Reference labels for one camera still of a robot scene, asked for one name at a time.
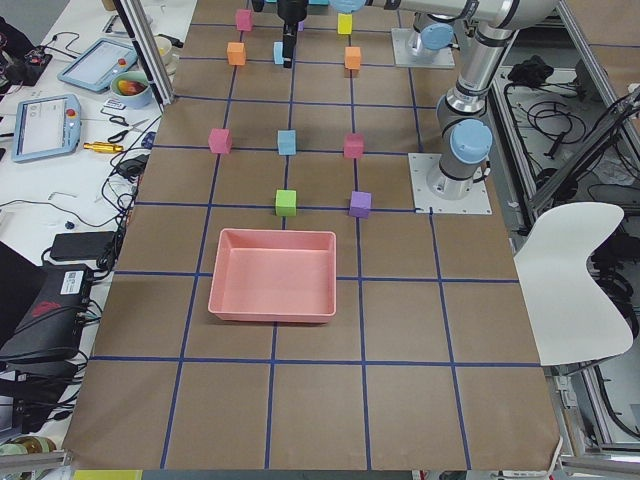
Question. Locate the light blue block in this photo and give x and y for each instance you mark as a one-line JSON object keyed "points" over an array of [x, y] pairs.
{"points": [[278, 57], [287, 142]]}

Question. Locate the far pink block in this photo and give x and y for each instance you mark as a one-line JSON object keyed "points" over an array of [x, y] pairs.
{"points": [[244, 20]]}

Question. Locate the pink block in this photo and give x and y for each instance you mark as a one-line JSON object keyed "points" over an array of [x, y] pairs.
{"points": [[220, 141], [244, 20], [353, 145]]}

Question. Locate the yellow block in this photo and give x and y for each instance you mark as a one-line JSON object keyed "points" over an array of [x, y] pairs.
{"points": [[344, 24]]}

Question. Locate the orange block left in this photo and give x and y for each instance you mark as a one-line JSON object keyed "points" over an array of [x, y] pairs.
{"points": [[236, 53]]}

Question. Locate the orange block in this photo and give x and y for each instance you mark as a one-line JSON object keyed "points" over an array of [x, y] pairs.
{"points": [[236, 53], [352, 58]]}

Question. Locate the orange block right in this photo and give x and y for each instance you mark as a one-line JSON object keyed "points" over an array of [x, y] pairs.
{"points": [[352, 58]]}

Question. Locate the white cup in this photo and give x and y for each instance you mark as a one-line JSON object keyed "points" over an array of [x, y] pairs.
{"points": [[165, 49]]}

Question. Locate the pink block right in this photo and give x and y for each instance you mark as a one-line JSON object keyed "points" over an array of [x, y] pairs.
{"points": [[353, 145]]}

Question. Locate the pink block left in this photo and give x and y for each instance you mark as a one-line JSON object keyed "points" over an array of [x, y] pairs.
{"points": [[220, 141]]}

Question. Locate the bowl with fruit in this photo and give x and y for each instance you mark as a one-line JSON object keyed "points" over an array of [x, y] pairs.
{"points": [[132, 89]]}

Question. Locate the green block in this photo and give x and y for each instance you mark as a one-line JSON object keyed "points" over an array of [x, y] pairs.
{"points": [[285, 203]]}

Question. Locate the purple block near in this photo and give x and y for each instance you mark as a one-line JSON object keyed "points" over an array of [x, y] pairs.
{"points": [[360, 204]]}

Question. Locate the black scissors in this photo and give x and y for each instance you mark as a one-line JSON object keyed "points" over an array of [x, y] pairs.
{"points": [[127, 127]]}

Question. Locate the teach pendant far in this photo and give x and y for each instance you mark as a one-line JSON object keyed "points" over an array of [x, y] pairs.
{"points": [[97, 67]]}

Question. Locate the teach pendant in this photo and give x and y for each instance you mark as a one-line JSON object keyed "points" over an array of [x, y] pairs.
{"points": [[46, 127], [97, 67]]}

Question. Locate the brass cylinder tool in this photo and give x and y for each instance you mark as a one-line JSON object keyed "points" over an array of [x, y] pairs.
{"points": [[103, 147]]}

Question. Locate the pink tray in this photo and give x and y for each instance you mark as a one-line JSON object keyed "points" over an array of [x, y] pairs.
{"points": [[274, 276]]}

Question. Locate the teach pendant near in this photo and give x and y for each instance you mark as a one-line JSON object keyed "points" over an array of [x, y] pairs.
{"points": [[46, 127]]}

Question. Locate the black power adapter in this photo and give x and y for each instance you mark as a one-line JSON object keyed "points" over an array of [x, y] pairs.
{"points": [[81, 246]]}

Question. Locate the black electronics box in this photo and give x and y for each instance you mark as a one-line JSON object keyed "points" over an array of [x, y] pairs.
{"points": [[51, 328]]}

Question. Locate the white chair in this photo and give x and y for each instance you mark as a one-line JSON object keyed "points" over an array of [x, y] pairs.
{"points": [[571, 317]]}

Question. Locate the aluminium frame post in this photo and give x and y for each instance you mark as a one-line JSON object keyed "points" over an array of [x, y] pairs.
{"points": [[137, 27]]}

